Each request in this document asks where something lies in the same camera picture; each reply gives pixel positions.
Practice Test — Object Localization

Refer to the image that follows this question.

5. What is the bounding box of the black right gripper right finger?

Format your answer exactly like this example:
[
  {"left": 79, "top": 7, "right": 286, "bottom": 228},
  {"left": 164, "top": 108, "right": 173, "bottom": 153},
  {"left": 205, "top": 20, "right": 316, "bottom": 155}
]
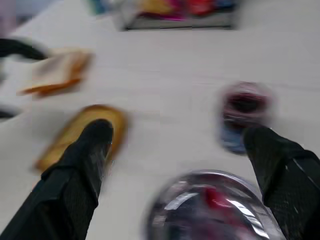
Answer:
[{"left": 242, "top": 126, "right": 320, "bottom": 240}]

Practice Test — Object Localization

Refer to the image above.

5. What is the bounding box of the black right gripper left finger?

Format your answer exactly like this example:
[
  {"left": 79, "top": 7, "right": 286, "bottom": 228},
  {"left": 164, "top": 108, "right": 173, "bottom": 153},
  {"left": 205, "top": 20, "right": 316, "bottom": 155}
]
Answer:
[{"left": 0, "top": 119, "right": 115, "bottom": 240}]

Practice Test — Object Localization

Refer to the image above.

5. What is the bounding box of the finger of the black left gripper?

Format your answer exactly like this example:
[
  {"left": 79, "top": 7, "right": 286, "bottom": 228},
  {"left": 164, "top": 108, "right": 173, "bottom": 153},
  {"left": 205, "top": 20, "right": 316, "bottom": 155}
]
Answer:
[
  {"left": 0, "top": 104, "right": 22, "bottom": 121},
  {"left": 0, "top": 37, "right": 50, "bottom": 61}
]

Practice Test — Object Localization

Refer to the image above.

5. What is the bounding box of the toasted brown bread slice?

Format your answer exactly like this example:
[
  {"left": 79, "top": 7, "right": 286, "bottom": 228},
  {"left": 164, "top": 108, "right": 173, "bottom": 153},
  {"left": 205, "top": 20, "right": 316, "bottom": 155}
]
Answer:
[{"left": 33, "top": 104, "right": 128, "bottom": 173}]

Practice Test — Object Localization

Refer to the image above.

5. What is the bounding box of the white bread slice orange crust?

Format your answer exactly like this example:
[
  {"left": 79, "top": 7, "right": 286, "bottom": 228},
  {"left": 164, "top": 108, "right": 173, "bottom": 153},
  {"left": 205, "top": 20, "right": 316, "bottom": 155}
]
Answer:
[{"left": 16, "top": 48, "right": 93, "bottom": 97}]

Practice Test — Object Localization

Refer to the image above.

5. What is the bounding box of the clear round plastic lid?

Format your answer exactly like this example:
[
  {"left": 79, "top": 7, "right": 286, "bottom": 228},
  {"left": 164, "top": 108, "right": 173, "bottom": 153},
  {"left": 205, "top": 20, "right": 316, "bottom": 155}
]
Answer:
[{"left": 143, "top": 169, "right": 283, "bottom": 240}]

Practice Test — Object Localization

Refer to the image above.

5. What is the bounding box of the blue can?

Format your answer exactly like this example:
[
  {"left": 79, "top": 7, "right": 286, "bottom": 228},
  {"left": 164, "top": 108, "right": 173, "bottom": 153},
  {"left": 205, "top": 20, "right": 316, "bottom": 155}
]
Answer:
[{"left": 216, "top": 81, "right": 275, "bottom": 155}]

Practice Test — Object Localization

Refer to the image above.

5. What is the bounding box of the blue snack packet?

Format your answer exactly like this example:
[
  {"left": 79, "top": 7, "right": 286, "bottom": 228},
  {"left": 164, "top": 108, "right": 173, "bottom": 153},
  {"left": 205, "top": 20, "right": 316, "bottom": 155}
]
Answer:
[{"left": 87, "top": 0, "right": 113, "bottom": 15}]

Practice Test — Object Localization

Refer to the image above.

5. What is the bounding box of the black wire mesh basket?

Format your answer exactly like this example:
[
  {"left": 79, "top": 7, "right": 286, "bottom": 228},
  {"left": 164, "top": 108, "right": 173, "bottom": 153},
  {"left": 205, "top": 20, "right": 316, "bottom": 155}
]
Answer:
[{"left": 117, "top": 0, "right": 238, "bottom": 31}]

